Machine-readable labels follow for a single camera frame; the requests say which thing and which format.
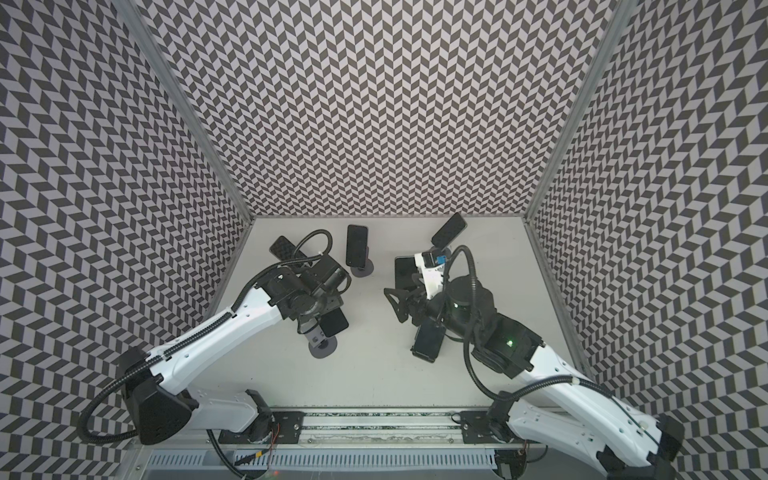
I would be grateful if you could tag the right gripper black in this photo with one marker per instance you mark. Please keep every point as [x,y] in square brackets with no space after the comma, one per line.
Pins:
[410,298]

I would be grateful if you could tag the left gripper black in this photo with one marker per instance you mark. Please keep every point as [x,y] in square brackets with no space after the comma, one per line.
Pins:
[334,302]

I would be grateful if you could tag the white-edged phone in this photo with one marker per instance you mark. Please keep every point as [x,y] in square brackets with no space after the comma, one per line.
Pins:
[333,323]

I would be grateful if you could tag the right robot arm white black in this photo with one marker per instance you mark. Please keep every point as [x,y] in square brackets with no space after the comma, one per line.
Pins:
[536,395]

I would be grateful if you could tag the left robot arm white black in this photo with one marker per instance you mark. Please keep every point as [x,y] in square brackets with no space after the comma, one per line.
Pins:
[158,386]

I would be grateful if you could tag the phone centre on black stand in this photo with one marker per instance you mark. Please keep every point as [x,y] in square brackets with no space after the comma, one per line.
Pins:
[405,269]

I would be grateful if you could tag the round grey stand back centre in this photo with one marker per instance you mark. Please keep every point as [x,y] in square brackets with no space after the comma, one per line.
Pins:
[361,272]

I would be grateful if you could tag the round grey stand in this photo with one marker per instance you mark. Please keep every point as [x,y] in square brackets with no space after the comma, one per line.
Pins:
[361,272]
[320,346]
[437,253]

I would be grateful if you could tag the black folding stand front right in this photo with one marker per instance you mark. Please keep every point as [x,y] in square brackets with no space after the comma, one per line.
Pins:
[425,348]

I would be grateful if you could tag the phone back left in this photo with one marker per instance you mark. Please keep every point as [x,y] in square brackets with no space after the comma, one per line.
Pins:
[287,252]

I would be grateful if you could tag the phone back centre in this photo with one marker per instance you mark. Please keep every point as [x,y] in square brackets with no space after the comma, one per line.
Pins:
[357,246]

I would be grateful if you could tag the round grey stand front left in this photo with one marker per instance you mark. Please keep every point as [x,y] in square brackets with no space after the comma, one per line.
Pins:
[320,346]

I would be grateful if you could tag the round grey stand back right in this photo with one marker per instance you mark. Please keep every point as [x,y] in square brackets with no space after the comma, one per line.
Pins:
[437,253]

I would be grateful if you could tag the phone back right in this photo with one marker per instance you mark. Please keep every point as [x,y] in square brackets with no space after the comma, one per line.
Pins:
[448,232]

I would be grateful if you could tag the white ventilation grille strip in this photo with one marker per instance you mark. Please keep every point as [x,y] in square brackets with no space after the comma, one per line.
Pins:
[334,460]

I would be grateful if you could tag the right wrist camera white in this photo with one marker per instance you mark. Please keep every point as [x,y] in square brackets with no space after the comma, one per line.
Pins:
[431,272]

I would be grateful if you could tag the aluminium mounting rail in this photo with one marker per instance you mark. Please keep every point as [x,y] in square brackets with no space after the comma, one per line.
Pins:
[384,427]

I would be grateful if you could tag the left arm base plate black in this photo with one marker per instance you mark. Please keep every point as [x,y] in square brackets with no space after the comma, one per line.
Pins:
[281,427]

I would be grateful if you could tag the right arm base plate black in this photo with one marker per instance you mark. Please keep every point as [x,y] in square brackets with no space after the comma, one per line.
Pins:
[479,427]

